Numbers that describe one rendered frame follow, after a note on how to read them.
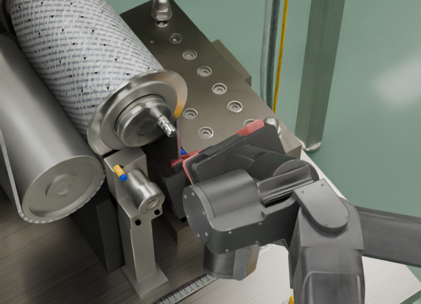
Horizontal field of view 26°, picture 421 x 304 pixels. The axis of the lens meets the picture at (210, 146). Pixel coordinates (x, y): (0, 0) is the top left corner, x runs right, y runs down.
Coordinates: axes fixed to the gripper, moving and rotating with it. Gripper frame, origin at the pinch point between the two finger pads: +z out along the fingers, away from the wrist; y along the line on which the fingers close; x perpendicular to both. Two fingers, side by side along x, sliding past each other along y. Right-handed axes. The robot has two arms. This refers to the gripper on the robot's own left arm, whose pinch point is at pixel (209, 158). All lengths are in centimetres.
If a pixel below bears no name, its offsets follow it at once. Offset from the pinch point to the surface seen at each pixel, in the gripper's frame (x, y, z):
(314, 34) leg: -22, 75, 104
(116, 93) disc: 9.3, -4.0, 10.9
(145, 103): 6.4, -1.1, 11.4
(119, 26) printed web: 15.1, 2.5, 19.8
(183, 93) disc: 4.3, 5.4, 14.9
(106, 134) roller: 4.3, -6.3, 14.7
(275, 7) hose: -8, 59, 87
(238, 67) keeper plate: -3.5, 25.7, 41.9
